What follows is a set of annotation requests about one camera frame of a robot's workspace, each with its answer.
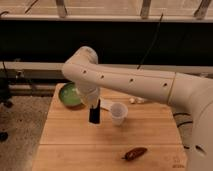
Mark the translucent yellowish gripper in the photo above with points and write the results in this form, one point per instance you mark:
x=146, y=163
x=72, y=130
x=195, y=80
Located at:
x=91, y=99

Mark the black rectangular eraser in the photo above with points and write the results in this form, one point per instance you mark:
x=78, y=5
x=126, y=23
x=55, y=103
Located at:
x=94, y=114

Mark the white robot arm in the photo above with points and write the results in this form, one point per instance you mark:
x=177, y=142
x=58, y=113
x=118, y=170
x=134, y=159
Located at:
x=192, y=94

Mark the green ceramic bowl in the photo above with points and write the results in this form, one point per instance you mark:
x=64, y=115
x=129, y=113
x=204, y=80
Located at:
x=68, y=95

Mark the red chili pepper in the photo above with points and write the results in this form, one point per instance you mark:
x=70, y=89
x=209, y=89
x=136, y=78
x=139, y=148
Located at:
x=134, y=153

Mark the black chair base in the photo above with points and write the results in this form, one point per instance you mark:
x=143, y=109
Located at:
x=5, y=96

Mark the grey metal rail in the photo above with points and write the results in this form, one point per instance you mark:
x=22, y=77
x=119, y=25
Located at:
x=33, y=70

